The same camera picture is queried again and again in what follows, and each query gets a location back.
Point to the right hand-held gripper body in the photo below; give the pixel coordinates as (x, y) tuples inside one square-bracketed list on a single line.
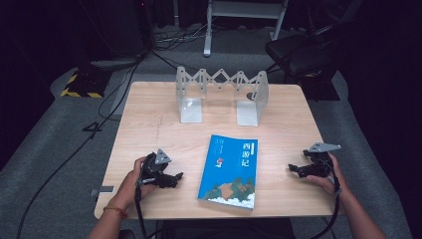
[(321, 166)]

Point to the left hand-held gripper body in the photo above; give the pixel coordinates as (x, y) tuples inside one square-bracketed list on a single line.
[(153, 169)]

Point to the blue book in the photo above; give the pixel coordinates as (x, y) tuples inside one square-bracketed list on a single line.
[(229, 166)]

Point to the white expandable book rack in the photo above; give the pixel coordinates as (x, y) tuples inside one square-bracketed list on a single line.
[(190, 111)]

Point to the person's right hand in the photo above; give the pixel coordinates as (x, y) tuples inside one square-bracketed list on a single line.
[(331, 184)]

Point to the person's left hand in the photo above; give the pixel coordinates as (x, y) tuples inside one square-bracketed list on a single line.
[(131, 187)]

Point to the grey tape strip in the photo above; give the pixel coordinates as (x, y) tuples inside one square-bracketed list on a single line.
[(103, 190)]

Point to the person's dark clothed lap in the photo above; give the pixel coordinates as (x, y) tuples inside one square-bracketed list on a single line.
[(229, 229)]

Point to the dark round table grommet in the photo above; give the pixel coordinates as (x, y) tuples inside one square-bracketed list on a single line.
[(251, 96)]

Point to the black yellow striped stand base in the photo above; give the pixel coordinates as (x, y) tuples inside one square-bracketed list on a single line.
[(83, 88)]

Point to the black chair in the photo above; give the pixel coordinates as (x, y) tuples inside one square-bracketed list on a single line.
[(298, 53)]

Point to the white metal stand frame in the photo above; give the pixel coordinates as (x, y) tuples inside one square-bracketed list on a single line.
[(208, 36)]

